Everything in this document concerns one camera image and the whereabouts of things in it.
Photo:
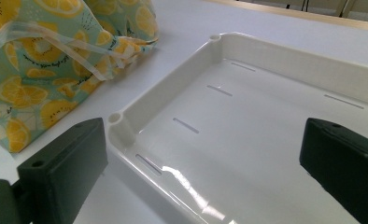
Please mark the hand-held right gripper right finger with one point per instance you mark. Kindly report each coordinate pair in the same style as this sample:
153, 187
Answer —
344, 161

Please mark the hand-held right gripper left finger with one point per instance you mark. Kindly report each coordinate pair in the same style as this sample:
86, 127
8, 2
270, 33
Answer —
67, 168

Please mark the lemon print fabric bag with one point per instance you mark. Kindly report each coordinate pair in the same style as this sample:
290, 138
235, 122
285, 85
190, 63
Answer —
32, 93

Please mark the white plastic tray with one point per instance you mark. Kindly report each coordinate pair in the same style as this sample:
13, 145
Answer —
235, 140

